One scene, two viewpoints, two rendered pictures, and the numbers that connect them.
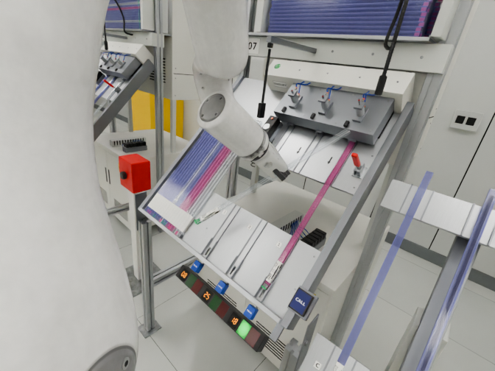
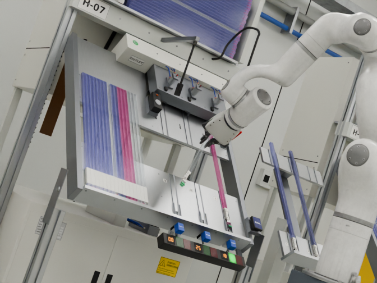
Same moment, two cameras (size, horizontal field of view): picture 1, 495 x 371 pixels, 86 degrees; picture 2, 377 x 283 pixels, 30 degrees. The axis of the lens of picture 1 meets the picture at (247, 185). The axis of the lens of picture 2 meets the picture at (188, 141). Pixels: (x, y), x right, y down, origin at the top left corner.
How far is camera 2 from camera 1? 2.33 m
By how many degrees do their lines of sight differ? 74
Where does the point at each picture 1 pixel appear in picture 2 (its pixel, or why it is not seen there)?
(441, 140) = (63, 129)
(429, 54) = (231, 70)
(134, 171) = not seen: outside the picture
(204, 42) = (298, 73)
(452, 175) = not seen: hidden behind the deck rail
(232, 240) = (187, 201)
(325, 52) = (171, 45)
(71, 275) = not seen: outside the picture
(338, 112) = (201, 99)
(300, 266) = (234, 209)
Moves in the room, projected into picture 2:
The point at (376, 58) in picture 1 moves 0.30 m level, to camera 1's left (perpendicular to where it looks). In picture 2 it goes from (205, 62) to (182, 39)
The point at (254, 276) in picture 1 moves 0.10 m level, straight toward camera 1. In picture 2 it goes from (217, 223) to (244, 232)
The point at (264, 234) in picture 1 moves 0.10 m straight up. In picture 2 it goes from (202, 193) to (212, 166)
